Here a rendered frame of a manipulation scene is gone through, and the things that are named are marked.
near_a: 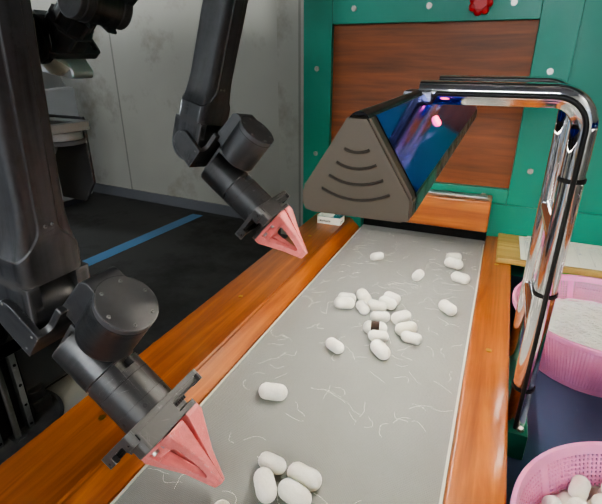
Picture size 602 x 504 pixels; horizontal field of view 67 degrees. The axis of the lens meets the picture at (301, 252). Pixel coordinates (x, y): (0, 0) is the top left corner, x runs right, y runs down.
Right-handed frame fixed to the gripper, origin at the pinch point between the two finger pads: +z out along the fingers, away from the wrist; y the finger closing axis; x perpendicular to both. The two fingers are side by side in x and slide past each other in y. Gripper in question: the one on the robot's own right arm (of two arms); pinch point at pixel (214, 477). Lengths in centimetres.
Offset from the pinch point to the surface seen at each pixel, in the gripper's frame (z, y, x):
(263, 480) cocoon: 3.6, 1.7, -2.9
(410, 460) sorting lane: 14.7, 11.9, -9.3
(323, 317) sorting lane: 0.0, 35.9, 3.3
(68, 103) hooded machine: -227, 245, 188
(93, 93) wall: -232, 273, 185
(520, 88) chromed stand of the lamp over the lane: -5.9, 25.4, -41.0
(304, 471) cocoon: 6.1, 4.3, -5.0
